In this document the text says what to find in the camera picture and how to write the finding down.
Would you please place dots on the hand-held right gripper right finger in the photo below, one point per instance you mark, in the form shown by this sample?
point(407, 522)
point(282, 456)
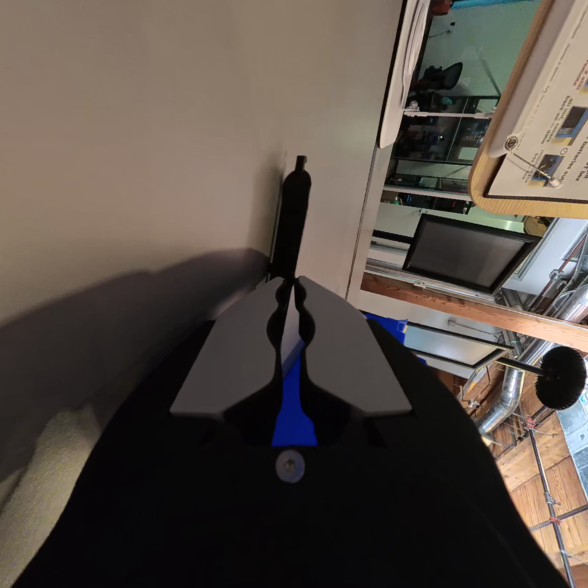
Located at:
point(349, 363)

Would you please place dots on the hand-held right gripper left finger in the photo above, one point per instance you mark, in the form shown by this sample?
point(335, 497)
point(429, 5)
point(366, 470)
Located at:
point(229, 363)

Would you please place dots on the blue plastic bin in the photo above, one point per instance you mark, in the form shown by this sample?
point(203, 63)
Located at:
point(294, 413)

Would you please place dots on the black remote battery cover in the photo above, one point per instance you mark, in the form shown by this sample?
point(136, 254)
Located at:
point(294, 220)

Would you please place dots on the black monitor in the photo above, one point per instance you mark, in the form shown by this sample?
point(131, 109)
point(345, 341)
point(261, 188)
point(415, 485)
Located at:
point(468, 257)

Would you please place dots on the black mesh office chair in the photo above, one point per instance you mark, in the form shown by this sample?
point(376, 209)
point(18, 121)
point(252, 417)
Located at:
point(441, 80)

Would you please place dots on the white curved panel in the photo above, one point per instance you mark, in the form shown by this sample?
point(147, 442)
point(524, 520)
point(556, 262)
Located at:
point(413, 69)

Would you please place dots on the instruction poster board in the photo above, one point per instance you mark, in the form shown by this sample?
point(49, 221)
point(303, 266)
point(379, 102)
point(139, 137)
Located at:
point(551, 92)

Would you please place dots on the thin silver air duct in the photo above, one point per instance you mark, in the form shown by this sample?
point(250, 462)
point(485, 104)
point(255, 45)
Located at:
point(505, 399)

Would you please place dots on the large silver air duct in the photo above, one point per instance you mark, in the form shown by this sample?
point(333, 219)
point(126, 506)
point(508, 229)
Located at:
point(576, 441)

